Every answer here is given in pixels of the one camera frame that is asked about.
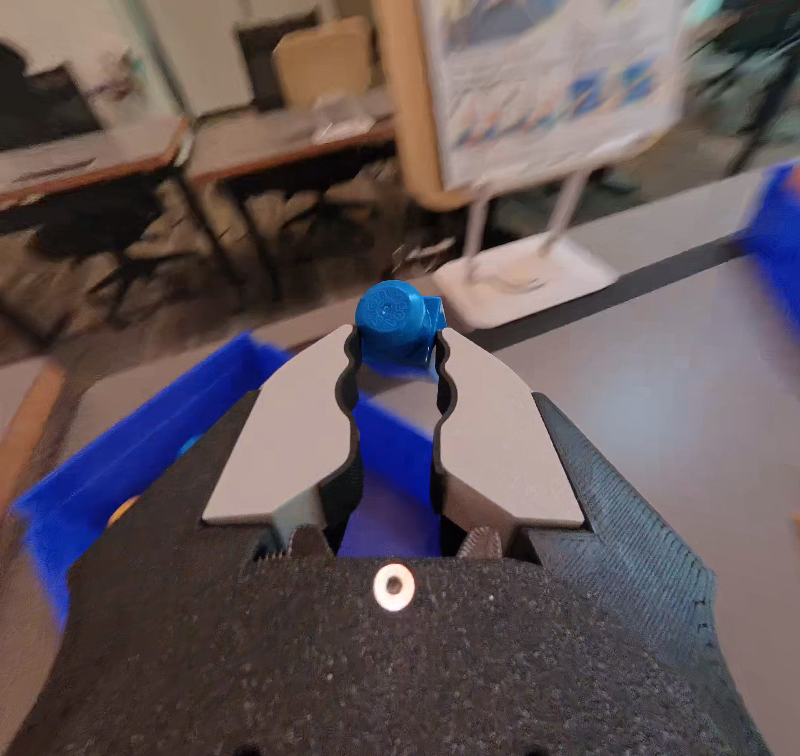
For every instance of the pile of mega blocks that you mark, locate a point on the pile of mega blocks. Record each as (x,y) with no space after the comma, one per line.
(122,512)

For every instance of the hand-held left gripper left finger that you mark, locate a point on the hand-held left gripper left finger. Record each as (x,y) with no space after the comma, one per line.
(281,450)

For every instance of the blue mega block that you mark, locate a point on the blue mega block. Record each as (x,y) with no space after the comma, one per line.
(390,315)

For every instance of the blue plastic bin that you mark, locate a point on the blue plastic bin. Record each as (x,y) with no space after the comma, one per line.
(94,475)
(775,250)

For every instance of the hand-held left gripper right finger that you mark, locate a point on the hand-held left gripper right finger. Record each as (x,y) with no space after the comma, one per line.
(506,450)

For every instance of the light wooden box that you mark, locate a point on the light wooden box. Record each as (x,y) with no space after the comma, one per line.
(322,62)

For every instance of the wood-edged side table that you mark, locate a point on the wood-edged side table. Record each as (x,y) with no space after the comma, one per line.
(25,406)

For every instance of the wood-edged desk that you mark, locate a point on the wood-edged desk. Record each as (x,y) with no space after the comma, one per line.
(262,150)
(94,156)

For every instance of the poster board stand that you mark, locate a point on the poster board stand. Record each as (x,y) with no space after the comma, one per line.
(550,69)

